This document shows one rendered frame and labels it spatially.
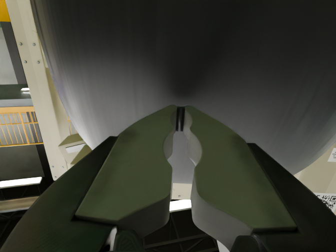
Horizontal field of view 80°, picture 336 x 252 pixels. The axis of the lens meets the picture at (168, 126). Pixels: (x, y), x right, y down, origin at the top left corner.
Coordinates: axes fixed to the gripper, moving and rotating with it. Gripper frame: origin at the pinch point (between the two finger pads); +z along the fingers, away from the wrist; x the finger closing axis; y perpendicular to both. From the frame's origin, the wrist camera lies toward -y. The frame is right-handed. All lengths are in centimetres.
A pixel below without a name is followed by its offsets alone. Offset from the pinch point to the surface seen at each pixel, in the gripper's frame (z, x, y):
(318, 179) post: 18.1, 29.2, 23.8
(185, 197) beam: 40, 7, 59
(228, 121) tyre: 2.1, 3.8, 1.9
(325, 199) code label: 17.4, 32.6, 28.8
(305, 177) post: 18.1, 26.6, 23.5
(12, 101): 425, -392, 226
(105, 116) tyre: 2.3, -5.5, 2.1
